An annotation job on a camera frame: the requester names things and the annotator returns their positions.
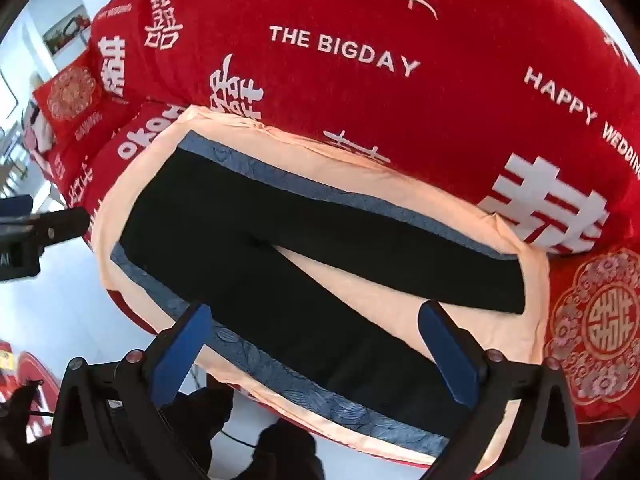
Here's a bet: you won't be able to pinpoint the red printed quilt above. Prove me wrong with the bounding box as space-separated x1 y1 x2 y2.
65 0 640 336

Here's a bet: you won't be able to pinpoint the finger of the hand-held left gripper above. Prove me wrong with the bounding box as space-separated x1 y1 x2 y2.
27 206 92 249

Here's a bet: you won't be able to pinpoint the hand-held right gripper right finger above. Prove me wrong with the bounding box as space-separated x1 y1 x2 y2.
417 300 583 480

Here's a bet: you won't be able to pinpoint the black pants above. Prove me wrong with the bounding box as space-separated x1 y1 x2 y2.
119 147 528 438

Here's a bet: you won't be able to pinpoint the peach blanket with blue border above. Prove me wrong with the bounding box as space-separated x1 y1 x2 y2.
87 105 551 468

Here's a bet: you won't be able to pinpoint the black cable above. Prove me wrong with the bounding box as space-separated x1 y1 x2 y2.
219 427 262 450

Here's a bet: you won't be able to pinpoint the framed wall picture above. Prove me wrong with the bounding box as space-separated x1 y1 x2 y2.
42 4 92 55

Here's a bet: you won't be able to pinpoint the pink white cloth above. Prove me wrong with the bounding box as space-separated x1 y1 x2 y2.
26 102 57 155

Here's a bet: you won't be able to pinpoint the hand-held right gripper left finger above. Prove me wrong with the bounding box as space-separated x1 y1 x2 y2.
50 302 213 480

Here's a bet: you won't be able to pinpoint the red embroidered pillow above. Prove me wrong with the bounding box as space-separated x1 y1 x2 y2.
32 52 108 136
544 247 640 423

